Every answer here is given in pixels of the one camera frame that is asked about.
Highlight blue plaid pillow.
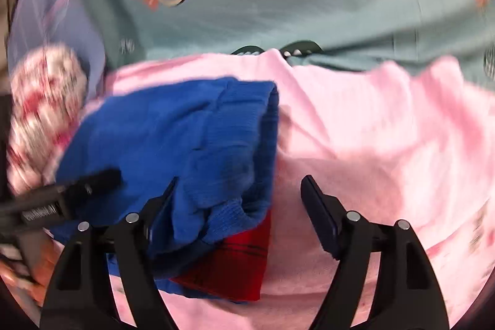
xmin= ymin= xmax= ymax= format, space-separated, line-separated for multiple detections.
xmin=7 ymin=0 xmax=105 ymax=100

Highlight blue and red pants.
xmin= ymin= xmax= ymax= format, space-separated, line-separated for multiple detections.
xmin=55 ymin=78 xmax=278 ymax=302

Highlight pink floral bed sheet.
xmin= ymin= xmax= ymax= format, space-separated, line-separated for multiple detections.
xmin=106 ymin=50 xmax=494 ymax=329

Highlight red floral quilt roll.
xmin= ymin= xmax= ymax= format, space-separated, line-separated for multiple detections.
xmin=7 ymin=44 xmax=87 ymax=196

